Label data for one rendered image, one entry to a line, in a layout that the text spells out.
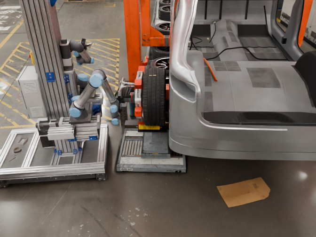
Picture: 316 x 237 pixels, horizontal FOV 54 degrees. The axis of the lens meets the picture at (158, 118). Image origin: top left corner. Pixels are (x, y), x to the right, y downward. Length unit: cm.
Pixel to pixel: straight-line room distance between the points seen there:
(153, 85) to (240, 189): 152
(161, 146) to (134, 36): 135
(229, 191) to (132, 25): 219
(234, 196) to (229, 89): 117
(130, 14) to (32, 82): 132
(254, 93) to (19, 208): 279
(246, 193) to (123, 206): 135
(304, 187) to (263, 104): 112
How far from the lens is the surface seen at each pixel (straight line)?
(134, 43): 381
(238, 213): 346
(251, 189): 371
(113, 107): 309
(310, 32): 806
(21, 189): 393
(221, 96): 337
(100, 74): 295
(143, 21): 573
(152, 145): 382
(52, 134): 334
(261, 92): 350
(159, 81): 326
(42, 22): 315
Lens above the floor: 263
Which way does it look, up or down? 34 degrees down
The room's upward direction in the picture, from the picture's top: 1 degrees counter-clockwise
